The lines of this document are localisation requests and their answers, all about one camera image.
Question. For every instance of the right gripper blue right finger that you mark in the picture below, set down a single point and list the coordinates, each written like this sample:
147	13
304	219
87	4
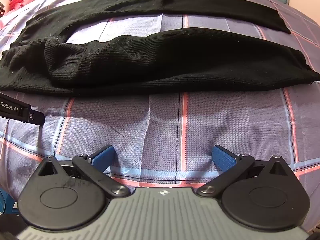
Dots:
233	168

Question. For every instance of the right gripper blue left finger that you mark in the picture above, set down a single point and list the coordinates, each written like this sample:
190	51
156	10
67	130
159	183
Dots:
92	167

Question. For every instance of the black knit pants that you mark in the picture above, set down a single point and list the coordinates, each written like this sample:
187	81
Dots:
41	60

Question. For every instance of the purple plaid bed sheet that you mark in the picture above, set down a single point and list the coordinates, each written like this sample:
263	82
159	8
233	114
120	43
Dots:
167	139

